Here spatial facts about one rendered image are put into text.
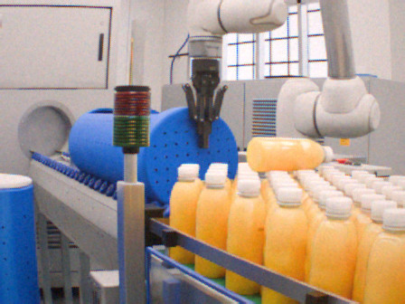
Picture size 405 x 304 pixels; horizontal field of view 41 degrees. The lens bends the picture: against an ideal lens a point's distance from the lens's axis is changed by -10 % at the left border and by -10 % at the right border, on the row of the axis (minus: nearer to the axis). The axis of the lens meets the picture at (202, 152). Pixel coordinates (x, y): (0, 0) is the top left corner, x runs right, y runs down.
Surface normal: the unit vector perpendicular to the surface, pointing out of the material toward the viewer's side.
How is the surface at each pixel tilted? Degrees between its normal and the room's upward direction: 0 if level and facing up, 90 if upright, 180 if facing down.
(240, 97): 90
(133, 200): 90
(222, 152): 90
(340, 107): 101
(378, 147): 90
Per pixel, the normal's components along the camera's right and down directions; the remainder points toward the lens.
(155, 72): 0.55, 0.07
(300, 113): -0.56, 0.06
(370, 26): -0.83, 0.02
